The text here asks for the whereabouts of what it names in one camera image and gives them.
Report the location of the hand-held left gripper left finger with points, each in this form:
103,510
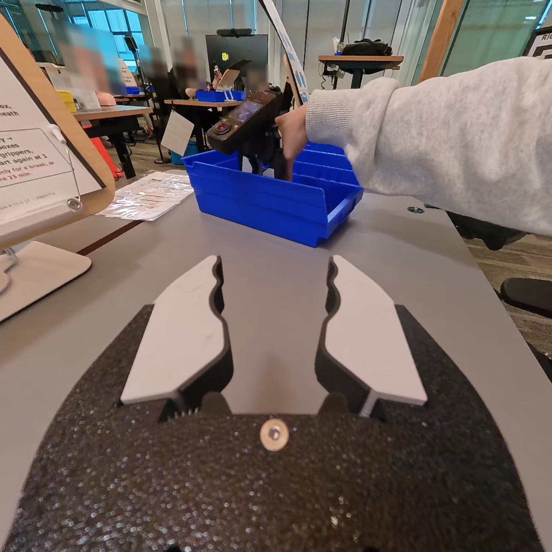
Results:
181,340

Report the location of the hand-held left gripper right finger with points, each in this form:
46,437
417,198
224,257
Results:
371,340

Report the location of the plain blue bin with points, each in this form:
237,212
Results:
258,207

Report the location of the person's right forearm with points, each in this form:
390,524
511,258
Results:
431,138

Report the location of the person's right hand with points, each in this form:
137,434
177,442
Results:
295,133

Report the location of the small wooden document stand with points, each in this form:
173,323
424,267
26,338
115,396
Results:
228,77

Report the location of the blue storage crate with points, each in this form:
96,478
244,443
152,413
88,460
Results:
183,153

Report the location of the white hanging board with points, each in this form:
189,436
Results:
177,131

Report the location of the tall document stand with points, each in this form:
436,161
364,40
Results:
297,77

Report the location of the black monitor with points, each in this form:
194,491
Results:
233,47

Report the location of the laminated paper sheet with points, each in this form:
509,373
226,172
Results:
146,194

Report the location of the wooden-top standing desk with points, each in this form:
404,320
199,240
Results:
362,58

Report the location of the black bag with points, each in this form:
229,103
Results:
366,47

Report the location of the instruction board on wooden stand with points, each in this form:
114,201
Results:
43,276

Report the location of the black office chair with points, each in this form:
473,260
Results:
526,297

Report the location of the yellow box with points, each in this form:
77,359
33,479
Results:
67,101

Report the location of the printed instruction sheet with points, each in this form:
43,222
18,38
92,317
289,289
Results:
26,172

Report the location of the black and white sign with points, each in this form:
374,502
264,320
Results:
539,43

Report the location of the wooden post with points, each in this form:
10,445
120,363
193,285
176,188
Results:
442,39

